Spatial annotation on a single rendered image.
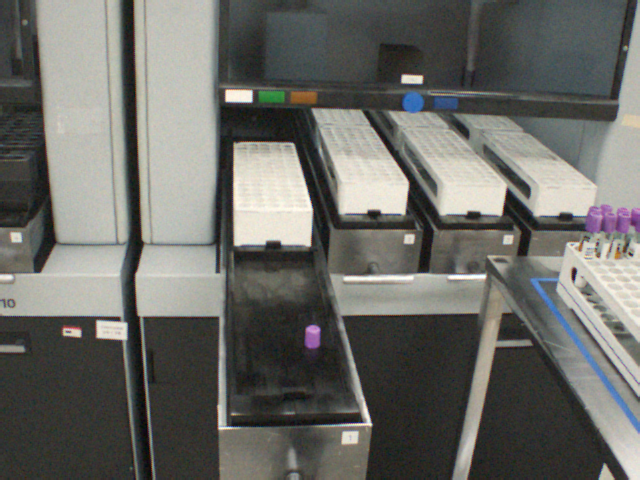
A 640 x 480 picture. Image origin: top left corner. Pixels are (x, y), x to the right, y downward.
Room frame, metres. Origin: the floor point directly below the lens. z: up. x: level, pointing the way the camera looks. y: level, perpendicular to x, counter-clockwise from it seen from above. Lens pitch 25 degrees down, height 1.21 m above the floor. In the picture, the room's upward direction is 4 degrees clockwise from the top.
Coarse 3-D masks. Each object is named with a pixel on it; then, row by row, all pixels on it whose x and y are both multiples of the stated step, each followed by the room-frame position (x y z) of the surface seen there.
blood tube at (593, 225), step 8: (592, 216) 0.72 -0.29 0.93; (600, 216) 0.72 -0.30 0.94; (592, 224) 0.71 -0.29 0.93; (600, 224) 0.72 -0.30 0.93; (592, 232) 0.71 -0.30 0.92; (584, 240) 0.72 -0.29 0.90; (592, 240) 0.72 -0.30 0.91; (584, 248) 0.72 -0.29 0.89; (592, 248) 0.72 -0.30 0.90; (584, 256) 0.72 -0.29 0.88; (576, 280) 0.72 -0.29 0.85; (584, 280) 0.72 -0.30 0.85
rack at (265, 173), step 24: (240, 144) 1.11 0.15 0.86; (264, 144) 1.12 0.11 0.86; (288, 144) 1.13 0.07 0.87; (240, 168) 1.00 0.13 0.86; (264, 168) 1.01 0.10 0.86; (288, 168) 1.01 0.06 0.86; (240, 192) 0.89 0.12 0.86; (264, 192) 0.90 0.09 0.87; (288, 192) 0.91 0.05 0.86; (240, 216) 0.83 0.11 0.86; (264, 216) 0.83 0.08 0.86; (288, 216) 0.84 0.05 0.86; (240, 240) 0.83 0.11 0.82; (264, 240) 0.83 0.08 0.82; (288, 240) 0.84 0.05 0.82
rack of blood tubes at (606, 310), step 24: (576, 264) 0.72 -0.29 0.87; (600, 264) 0.71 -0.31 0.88; (624, 264) 0.72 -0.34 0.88; (576, 288) 0.71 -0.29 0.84; (600, 288) 0.66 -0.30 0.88; (624, 288) 0.65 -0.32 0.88; (576, 312) 0.69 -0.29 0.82; (600, 312) 0.66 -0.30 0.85; (624, 312) 0.60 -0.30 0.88; (600, 336) 0.63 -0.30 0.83; (624, 336) 0.64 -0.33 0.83; (624, 360) 0.58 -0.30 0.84
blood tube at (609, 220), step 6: (606, 216) 0.72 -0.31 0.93; (612, 216) 0.72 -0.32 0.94; (606, 222) 0.72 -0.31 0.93; (612, 222) 0.72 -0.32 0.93; (606, 228) 0.72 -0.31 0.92; (612, 228) 0.72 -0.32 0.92; (606, 234) 0.72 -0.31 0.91; (600, 240) 0.72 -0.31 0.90; (606, 240) 0.72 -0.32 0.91; (600, 246) 0.72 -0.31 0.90; (606, 246) 0.72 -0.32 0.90; (600, 252) 0.72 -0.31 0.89; (606, 252) 0.72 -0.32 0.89; (600, 258) 0.72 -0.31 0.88; (588, 294) 0.72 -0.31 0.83
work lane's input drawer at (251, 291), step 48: (240, 288) 0.74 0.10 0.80; (288, 288) 0.75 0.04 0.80; (240, 336) 0.63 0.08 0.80; (288, 336) 0.64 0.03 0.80; (336, 336) 0.63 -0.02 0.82; (240, 384) 0.55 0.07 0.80; (288, 384) 0.56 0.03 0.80; (336, 384) 0.56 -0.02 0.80; (240, 432) 0.48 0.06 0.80; (288, 432) 0.49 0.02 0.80; (336, 432) 0.49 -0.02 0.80
